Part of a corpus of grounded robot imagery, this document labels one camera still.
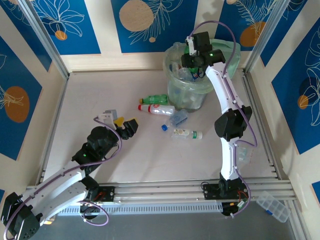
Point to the clear bottle blue red label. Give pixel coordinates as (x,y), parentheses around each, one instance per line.
(197,73)

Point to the green soda bottle yellow cap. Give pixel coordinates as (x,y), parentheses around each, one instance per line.
(156,99)

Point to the clear bottle cream green label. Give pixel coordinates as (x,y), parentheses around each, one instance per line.
(182,133)

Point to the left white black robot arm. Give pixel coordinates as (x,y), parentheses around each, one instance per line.
(57,192)

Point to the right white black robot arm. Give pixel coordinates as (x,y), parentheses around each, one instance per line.
(222,87)

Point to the mesh waste bin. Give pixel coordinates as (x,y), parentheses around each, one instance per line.
(187,100)

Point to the light green zip pouch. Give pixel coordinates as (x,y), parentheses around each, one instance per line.
(233,55)

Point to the clear plastic packet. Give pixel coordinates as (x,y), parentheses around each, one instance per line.
(243,156)

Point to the clear plastic organizer box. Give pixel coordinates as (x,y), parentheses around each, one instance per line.
(273,206)

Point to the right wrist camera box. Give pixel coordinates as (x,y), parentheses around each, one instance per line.
(191,45)

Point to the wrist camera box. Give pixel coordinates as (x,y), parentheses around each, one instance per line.
(191,45)
(107,117)

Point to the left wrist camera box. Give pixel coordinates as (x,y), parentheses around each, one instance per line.
(107,117)

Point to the aluminium side rail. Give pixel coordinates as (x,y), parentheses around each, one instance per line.
(253,92)
(55,120)

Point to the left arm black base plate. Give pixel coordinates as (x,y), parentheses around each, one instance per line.
(107,193)

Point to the aluminium frame post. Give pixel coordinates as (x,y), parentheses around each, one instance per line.
(46,40)
(264,35)

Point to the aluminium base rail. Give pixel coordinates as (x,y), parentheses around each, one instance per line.
(160,191)

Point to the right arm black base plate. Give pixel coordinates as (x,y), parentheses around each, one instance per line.
(210,191)

